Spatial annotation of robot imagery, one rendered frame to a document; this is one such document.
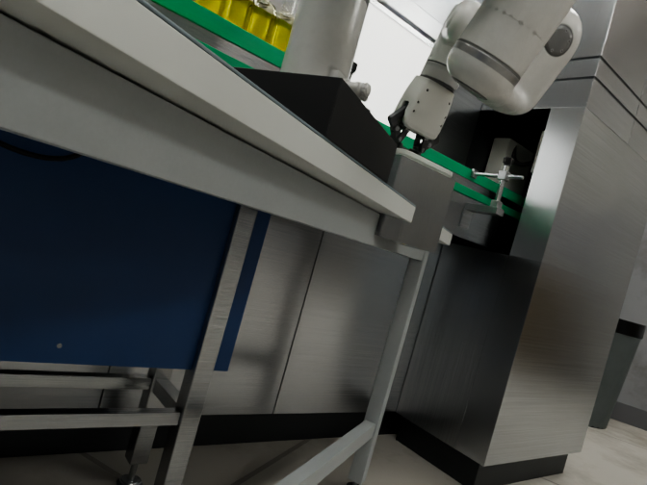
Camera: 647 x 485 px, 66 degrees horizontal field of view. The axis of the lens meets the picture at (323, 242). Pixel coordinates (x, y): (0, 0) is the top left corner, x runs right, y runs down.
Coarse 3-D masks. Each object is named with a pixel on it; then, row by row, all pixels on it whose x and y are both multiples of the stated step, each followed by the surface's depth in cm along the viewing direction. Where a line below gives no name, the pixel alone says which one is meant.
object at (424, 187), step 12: (396, 156) 92; (396, 168) 91; (408, 168) 92; (420, 168) 94; (396, 180) 91; (408, 180) 93; (420, 180) 95; (432, 180) 97; (444, 180) 99; (408, 192) 94; (420, 192) 95; (432, 192) 98; (444, 192) 100; (420, 204) 96; (432, 204) 98; (444, 204) 100; (444, 216) 101
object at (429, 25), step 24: (384, 0) 141; (408, 0) 146; (432, 0) 155; (456, 0) 161; (480, 0) 168; (408, 24) 150; (432, 24) 154; (456, 96) 170; (456, 120) 172; (480, 120) 180; (456, 144) 174; (480, 144) 183; (528, 144) 202; (480, 168) 186
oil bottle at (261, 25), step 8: (256, 0) 102; (264, 0) 102; (256, 8) 102; (264, 8) 102; (272, 8) 104; (256, 16) 102; (264, 16) 103; (272, 16) 104; (248, 24) 102; (256, 24) 102; (264, 24) 103; (272, 24) 104; (256, 32) 102; (264, 32) 103
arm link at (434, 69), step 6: (426, 66) 95; (432, 66) 94; (438, 66) 93; (444, 66) 93; (426, 72) 94; (432, 72) 93; (438, 72) 93; (444, 72) 93; (438, 78) 93; (444, 78) 93; (450, 78) 93; (450, 84) 94; (456, 84) 95
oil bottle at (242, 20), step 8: (232, 0) 98; (240, 0) 99; (248, 0) 100; (224, 8) 98; (232, 8) 98; (240, 8) 99; (248, 8) 100; (224, 16) 98; (232, 16) 98; (240, 16) 99; (248, 16) 101; (240, 24) 100
